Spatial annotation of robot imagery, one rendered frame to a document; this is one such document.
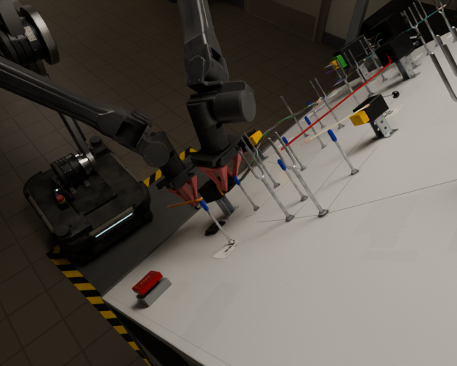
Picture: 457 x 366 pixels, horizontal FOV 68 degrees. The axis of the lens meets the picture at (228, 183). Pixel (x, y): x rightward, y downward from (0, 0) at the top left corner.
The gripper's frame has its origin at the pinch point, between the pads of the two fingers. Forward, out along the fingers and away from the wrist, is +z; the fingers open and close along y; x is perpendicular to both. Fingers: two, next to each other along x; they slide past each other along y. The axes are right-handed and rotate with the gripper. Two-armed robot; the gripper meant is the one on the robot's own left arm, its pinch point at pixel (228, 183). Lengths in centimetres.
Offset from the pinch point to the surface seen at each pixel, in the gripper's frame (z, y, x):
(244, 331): -4.6, -29.6, -26.4
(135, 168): 56, 62, 151
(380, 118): -8.5, 14.9, -27.5
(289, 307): -6.5, -25.8, -30.3
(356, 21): -10, 92, 4
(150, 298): 6.5, -27.5, -0.4
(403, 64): -7, 48, -23
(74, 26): -35, 178, 347
